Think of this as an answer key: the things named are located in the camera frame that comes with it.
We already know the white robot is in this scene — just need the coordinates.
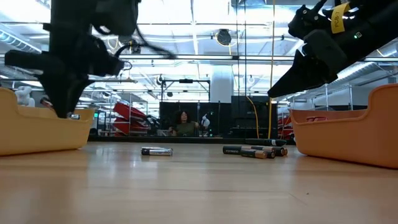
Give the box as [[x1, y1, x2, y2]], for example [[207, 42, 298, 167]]
[[14, 86, 35, 107]]

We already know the yellow cable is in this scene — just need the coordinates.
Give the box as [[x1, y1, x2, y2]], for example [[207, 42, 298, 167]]
[[245, 0, 276, 140]]

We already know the yellow cable tag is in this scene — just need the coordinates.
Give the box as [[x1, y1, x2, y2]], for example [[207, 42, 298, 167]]
[[330, 2, 351, 34]]

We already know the black ceiling cable reel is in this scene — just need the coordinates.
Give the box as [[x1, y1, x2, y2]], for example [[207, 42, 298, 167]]
[[216, 28, 233, 47]]

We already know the black partition panel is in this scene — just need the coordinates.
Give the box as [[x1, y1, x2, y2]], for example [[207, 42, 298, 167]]
[[159, 95, 279, 139]]

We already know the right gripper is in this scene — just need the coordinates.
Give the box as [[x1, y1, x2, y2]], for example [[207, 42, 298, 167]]
[[267, 0, 346, 98]]

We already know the black gantry frame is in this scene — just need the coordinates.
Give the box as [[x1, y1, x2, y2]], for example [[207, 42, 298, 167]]
[[160, 78, 211, 103]]

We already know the yellow plastic bin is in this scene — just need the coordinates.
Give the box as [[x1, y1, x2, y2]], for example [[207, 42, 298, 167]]
[[0, 86, 96, 156]]

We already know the red cart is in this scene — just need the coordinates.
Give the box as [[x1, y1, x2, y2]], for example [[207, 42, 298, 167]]
[[112, 101, 149, 136]]

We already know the person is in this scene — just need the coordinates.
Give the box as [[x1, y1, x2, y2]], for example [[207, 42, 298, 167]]
[[169, 110, 200, 138]]

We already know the metal shelf rack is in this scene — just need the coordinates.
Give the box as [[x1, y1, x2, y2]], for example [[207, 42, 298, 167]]
[[306, 83, 354, 110]]

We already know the black aluminium table frame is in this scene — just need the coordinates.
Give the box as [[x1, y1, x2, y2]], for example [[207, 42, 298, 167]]
[[88, 135, 296, 144]]

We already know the orange plastic bin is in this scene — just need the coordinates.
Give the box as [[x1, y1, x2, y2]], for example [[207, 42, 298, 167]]
[[289, 83, 398, 170]]

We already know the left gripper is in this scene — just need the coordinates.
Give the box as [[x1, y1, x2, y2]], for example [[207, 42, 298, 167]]
[[4, 30, 125, 118]]

